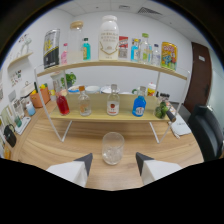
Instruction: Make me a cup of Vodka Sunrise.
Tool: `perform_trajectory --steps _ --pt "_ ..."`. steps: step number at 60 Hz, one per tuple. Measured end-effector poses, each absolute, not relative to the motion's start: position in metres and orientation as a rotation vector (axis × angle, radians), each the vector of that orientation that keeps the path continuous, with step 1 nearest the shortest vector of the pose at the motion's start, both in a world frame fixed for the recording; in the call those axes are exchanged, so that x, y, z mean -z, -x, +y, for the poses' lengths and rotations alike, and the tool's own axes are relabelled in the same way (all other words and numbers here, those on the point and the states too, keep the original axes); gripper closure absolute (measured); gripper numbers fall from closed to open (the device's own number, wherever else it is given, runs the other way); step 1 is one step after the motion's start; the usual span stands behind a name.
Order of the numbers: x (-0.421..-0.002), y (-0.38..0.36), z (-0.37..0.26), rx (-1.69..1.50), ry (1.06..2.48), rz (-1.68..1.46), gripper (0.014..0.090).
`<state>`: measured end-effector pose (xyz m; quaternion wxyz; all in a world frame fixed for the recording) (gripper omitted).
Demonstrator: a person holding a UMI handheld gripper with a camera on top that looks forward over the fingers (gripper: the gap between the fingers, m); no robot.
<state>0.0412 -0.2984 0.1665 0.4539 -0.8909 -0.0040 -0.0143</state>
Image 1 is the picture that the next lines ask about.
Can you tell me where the clear bottle orange cap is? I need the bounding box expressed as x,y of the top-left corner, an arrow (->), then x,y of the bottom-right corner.
77,85 -> 93,117

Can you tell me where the red liquid bottle white cap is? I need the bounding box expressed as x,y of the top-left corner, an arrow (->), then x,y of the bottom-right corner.
55,87 -> 71,117

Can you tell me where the yellow drink can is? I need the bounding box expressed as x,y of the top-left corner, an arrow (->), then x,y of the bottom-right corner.
160,41 -> 179,72

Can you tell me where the clear bottle green cap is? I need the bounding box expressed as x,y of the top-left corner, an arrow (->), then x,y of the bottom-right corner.
138,32 -> 151,65

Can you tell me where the clear drinking glass with ice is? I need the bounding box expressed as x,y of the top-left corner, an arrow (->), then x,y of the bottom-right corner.
101,131 -> 125,166

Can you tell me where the white cloth pouch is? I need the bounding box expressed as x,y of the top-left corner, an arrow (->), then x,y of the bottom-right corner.
168,113 -> 193,138

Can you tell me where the dark wooden muddler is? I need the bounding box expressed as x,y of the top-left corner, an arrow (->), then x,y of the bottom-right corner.
165,109 -> 177,123

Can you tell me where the glass jar of limes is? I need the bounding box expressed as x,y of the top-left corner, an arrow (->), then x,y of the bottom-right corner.
153,93 -> 171,120

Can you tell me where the black armchair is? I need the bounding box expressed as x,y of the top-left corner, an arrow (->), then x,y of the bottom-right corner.
187,104 -> 224,163

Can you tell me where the white two-tier wooden shelf rack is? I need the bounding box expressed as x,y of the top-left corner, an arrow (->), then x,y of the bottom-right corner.
33,59 -> 192,144

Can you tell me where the blue liquid bottle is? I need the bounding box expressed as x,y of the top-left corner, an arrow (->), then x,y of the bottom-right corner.
131,85 -> 148,118

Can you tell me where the black handbag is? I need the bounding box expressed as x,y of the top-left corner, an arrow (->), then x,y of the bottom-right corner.
3,123 -> 18,148

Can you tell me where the white bottle blue label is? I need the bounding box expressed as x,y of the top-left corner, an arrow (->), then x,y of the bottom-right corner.
25,100 -> 37,117

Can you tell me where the clear bottle red label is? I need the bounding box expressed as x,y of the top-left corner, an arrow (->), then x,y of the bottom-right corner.
106,83 -> 121,117

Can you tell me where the orange storage container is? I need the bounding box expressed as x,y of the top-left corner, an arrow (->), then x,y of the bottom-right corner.
29,87 -> 52,109

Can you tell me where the white bowl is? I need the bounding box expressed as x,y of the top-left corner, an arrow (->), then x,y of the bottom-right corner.
67,84 -> 81,94
84,85 -> 101,95

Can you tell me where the green potted plant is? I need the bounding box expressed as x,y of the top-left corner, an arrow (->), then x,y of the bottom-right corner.
60,72 -> 77,88

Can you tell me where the tall clear glass jar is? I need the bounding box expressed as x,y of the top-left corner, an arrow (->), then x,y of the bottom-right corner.
50,70 -> 68,96

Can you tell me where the brown door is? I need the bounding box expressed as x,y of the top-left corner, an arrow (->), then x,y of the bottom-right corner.
183,41 -> 213,114

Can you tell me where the small pink bottle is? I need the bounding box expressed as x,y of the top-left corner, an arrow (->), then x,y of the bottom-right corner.
60,42 -> 69,65

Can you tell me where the small light blue bottle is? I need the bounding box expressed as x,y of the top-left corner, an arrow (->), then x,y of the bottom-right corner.
130,38 -> 140,63

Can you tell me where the black silver tall canister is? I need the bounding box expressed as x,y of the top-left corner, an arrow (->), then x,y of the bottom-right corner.
42,28 -> 61,70

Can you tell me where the red white carton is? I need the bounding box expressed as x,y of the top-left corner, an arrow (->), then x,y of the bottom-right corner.
118,35 -> 129,61

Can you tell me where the glass jar wooden lid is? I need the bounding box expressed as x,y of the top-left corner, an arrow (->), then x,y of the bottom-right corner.
67,20 -> 85,64

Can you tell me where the large white bottle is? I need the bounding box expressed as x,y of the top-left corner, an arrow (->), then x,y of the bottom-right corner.
98,14 -> 120,61

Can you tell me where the wooden wall shelf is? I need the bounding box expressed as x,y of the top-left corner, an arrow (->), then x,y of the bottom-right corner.
7,50 -> 34,69

